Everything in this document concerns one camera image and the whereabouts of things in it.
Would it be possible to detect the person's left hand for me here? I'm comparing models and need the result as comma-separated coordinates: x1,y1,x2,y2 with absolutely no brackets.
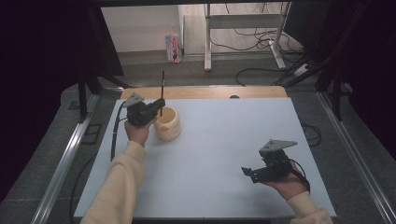
123,117,158,148

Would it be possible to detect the colourful printed carton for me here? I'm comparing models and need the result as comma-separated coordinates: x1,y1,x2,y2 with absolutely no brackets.
164,33,183,64

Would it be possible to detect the dark curtain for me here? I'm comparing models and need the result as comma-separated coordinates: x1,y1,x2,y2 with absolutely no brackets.
0,0,125,200
284,0,396,160

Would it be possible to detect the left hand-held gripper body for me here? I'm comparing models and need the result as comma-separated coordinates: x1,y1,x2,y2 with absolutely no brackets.
121,91,157,127

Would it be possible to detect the white power strip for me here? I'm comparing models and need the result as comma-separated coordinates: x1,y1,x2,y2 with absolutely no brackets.
292,63,311,77

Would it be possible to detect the right hand-held gripper black cable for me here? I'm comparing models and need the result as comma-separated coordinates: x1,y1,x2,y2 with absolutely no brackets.
289,158,312,193

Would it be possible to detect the left hand-held gripper black cable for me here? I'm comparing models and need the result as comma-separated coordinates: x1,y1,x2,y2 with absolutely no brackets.
69,100,129,224

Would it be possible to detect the black square floor plate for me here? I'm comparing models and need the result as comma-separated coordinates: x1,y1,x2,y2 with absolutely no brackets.
80,122,103,146

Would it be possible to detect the tangle of black floor cables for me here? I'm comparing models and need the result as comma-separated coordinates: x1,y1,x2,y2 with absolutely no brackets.
209,2,305,63

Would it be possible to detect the person's right hand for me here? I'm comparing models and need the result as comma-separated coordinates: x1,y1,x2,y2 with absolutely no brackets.
262,161,310,202

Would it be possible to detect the cream ribbed ceramic cup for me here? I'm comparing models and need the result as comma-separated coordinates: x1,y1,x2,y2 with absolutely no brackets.
152,106,182,143

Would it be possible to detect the aluminium rail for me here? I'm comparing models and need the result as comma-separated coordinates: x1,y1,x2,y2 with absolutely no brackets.
317,91,396,224
30,92,101,224

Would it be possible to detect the thin black brush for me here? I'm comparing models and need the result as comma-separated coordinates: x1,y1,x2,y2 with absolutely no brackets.
159,70,165,118

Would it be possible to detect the white metal desk frame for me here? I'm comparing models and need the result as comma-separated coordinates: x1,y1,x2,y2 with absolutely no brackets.
203,2,292,72

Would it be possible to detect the hand-held gripper black cable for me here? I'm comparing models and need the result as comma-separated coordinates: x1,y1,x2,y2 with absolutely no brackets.
289,158,312,193
69,100,129,224

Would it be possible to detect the black looped cable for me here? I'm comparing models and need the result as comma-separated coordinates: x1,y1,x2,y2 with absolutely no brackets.
300,119,322,147

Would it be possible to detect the white table mat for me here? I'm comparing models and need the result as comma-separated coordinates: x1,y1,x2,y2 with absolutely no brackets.
74,97,338,219

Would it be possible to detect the black metal stand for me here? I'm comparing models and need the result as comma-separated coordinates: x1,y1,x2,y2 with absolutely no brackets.
77,6,135,123
283,2,368,122

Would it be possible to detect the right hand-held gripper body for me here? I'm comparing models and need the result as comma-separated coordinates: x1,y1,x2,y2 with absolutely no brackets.
258,138,299,183

